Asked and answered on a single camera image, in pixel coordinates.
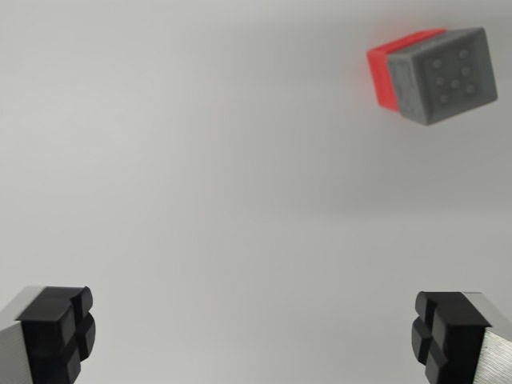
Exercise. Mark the grey cube with raised studs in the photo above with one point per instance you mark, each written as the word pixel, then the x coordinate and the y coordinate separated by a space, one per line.
pixel 452 80

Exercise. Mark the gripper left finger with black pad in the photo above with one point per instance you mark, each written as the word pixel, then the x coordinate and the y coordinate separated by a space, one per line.
pixel 44 340

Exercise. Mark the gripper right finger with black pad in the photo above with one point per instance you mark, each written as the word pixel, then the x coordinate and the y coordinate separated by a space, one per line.
pixel 456 344

